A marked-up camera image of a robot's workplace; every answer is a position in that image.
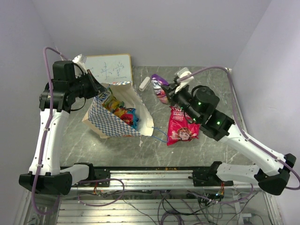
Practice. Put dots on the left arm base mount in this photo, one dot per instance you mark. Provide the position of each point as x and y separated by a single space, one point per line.
98 177

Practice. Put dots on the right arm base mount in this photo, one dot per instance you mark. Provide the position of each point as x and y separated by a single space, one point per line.
206 177

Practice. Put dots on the red chips bag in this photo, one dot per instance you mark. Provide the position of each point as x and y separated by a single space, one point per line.
179 128

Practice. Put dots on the checkered paper bag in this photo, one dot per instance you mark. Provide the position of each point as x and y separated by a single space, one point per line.
105 124

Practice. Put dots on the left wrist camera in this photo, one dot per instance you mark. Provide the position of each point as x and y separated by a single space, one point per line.
80 61

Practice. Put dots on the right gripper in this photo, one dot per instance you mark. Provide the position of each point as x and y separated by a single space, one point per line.
168 89

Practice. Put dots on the white board eraser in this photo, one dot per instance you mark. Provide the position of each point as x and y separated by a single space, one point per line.
144 84

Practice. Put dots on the green Fox's candy bag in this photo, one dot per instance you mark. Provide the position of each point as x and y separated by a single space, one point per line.
110 102

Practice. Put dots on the orange yellow snack bag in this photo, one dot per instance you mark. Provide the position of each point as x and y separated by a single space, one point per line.
121 113

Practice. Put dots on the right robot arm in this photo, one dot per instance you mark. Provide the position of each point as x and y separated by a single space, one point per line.
270 171

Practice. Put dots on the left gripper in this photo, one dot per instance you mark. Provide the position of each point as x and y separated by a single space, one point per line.
93 92

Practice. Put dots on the small whiteboard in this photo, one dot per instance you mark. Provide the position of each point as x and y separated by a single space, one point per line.
110 68

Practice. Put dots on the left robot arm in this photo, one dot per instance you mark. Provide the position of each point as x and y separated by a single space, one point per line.
71 80

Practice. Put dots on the aluminium frame rail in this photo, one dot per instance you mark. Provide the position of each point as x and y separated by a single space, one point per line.
136 178

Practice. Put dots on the blue red snack bag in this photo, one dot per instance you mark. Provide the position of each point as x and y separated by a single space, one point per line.
131 118

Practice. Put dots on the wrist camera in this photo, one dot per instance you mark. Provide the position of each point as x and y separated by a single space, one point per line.
182 74
80 61

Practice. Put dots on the purple snack bag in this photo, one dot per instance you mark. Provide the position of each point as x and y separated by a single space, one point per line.
157 82

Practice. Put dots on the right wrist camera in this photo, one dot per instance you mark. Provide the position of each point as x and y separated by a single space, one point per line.
182 74

